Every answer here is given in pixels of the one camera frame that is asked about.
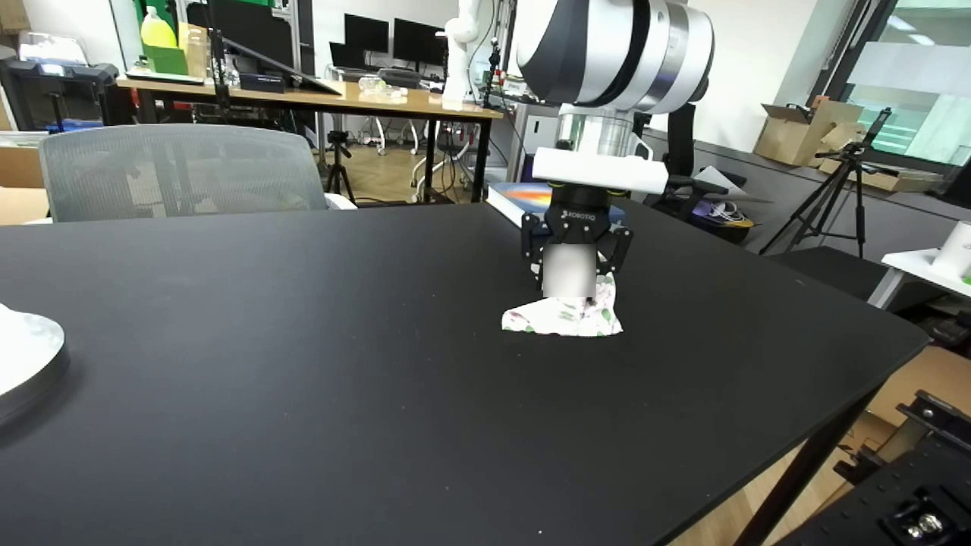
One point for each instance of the large black camera tripod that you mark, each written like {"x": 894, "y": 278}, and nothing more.
{"x": 838, "y": 176}

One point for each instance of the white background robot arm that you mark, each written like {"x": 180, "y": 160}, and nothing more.
{"x": 459, "y": 61}

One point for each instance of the green poster board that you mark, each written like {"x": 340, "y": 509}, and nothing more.
{"x": 162, "y": 40}

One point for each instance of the black slanted desk monitor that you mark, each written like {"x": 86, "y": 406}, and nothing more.
{"x": 247, "y": 31}

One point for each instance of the open cardboard box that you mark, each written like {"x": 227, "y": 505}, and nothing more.
{"x": 800, "y": 138}

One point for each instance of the grey mesh office chair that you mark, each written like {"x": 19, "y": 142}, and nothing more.
{"x": 185, "y": 170}

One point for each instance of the black metal stand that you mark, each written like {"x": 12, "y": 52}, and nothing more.
{"x": 899, "y": 496}

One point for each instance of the blue hardcover book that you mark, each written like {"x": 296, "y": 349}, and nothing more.
{"x": 512, "y": 201}

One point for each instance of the white side table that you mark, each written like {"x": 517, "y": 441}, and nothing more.
{"x": 915, "y": 268}

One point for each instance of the black printer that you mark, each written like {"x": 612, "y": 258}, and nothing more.
{"x": 57, "y": 93}

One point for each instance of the small black tripod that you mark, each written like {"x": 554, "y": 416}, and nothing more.
{"x": 339, "y": 161}

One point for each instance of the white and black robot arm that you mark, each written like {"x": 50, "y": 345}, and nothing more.
{"x": 616, "y": 48}

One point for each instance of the black computer monitor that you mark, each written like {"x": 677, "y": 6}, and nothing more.
{"x": 417, "y": 40}
{"x": 366, "y": 35}

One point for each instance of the clear acrylic plate with bolts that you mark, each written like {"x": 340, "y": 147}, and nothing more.
{"x": 25, "y": 345}

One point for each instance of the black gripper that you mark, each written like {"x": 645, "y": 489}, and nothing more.
{"x": 578, "y": 223}

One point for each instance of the wooden desk with black legs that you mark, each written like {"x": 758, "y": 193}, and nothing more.
{"x": 335, "y": 98}

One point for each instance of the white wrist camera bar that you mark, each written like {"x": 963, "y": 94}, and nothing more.
{"x": 603, "y": 170}

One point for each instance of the white cloth with green dots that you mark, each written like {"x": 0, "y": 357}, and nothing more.
{"x": 565, "y": 312}

